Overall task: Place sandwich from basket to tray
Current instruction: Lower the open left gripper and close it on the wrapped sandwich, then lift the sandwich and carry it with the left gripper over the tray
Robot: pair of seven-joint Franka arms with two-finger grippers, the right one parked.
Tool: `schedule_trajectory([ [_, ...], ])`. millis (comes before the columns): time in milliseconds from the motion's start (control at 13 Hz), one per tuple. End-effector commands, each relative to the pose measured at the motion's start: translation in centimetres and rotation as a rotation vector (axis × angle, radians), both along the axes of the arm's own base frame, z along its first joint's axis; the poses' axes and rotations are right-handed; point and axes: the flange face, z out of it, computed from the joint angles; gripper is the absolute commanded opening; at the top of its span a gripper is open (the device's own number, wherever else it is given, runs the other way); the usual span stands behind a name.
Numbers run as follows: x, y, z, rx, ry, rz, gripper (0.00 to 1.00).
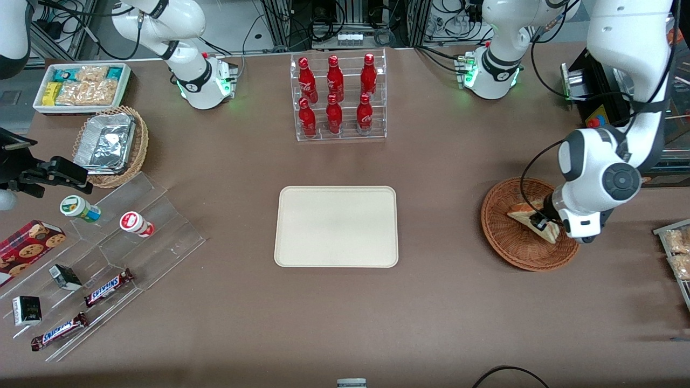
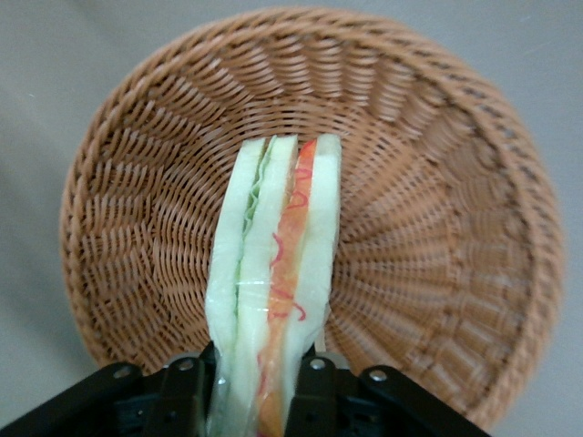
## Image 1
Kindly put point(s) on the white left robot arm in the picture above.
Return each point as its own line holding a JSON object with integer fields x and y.
{"x": 620, "y": 32}

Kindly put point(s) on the red cola bottle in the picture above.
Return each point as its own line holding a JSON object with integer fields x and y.
{"x": 368, "y": 75}
{"x": 335, "y": 78}
{"x": 334, "y": 118}
{"x": 307, "y": 121}
{"x": 365, "y": 116}
{"x": 306, "y": 78}

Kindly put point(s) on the aluminium foil tray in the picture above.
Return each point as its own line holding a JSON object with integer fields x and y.
{"x": 105, "y": 143}

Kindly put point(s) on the large clear cracker bag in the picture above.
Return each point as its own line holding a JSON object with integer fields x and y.
{"x": 89, "y": 92}

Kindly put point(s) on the clear acrylic stepped shelf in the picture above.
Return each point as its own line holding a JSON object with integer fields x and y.
{"x": 167, "y": 237}

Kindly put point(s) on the white cup with red label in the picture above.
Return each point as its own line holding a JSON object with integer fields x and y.
{"x": 136, "y": 223}

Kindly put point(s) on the black machine with yellow label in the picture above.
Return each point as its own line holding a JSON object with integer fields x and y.
{"x": 604, "y": 75}

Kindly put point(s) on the red cookie box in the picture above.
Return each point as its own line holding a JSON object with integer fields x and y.
{"x": 27, "y": 250}

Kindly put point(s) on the aluminium frame rack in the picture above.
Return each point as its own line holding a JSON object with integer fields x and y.
{"x": 280, "y": 21}

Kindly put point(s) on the small grey device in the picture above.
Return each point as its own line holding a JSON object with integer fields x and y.
{"x": 351, "y": 383}

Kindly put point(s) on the triangular sandwich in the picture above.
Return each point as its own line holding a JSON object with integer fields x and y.
{"x": 520, "y": 215}

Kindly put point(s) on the small clear cracker bag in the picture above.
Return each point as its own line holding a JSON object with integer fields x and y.
{"x": 92, "y": 74}

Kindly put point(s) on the clear bag of crackers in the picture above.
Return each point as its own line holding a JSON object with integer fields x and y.
{"x": 682, "y": 267}
{"x": 678, "y": 240}

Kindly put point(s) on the small light wicker basket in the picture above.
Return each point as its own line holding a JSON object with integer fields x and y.
{"x": 141, "y": 145}

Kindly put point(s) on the teal snack packet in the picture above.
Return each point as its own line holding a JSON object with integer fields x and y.
{"x": 115, "y": 73}
{"x": 66, "y": 74}

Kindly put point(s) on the large brown wicker basket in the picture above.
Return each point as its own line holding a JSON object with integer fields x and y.
{"x": 501, "y": 237}

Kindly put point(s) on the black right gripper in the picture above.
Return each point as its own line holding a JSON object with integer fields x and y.
{"x": 15, "y": 168}

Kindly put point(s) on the white cup with green label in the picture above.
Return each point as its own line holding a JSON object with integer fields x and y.
{"x": 79, "y": 208}

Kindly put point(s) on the small black box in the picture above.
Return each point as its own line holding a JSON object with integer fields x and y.
{"x": 27, "y": 311}
{"x": 66, "y": 277}

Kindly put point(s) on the yellow snack packet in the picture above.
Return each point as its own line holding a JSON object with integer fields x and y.
{"x": 52, "y": 94}

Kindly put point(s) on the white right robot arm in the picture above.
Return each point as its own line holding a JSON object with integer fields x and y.
{"x": 183, "y": 21}

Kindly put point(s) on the grey power strip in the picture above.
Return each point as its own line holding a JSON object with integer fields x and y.
{"x": 349, "y": 37}

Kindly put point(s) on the clear acrylic bottle rack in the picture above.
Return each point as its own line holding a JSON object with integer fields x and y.
{"x": 345, "y": 137}

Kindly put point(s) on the white rectangular snack bin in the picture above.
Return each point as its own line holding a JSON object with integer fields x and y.
{"x": 40, "y": 108}

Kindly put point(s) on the brown Snickers bar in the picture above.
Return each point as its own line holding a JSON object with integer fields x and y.
{"x": 108, "y": 287}
{"x": 59, "y": 331}

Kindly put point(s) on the cream plastic tray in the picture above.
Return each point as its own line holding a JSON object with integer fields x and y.
{"x": 334, "y": 226}

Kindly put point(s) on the metal snack tray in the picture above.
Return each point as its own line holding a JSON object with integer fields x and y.
{"x": 660, "y": 230}

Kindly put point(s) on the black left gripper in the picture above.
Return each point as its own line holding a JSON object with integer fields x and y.
{"x": 549, "y": 207}

